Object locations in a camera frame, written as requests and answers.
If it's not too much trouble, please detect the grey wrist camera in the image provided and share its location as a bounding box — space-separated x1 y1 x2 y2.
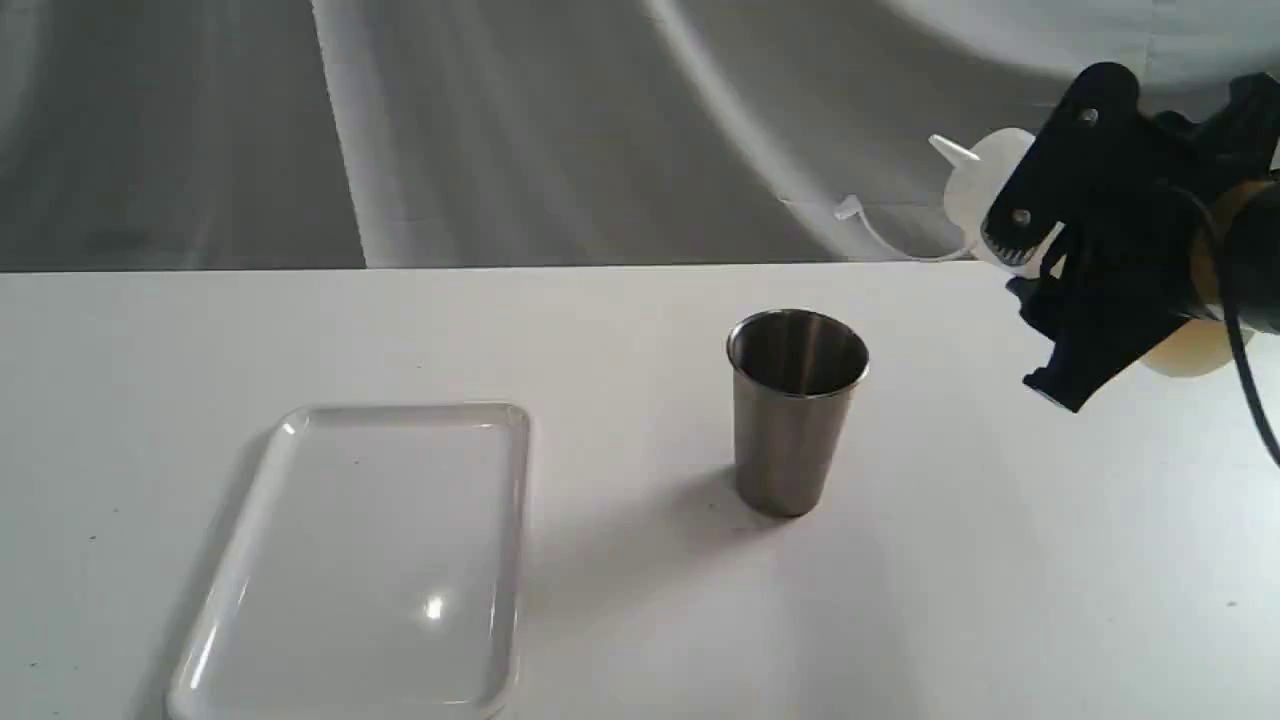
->
980 61 1140 266

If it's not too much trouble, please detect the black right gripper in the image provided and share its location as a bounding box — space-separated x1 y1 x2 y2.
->
1006 76 1277 413

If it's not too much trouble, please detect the black camera cable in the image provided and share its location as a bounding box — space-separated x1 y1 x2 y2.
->
1170 181 1280 469

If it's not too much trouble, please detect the white rectangular plastic tray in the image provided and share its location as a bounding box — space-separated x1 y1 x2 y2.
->
166 402 532 719

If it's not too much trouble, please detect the translucent squeeze bottle amber liquid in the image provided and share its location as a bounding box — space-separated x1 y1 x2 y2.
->
835 128 1251 379

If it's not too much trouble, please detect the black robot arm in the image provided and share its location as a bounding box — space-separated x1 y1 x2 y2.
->
980 61 1279 413

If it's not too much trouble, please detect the stainless steel cup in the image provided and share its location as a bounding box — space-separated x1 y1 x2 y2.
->
724 307 870 519

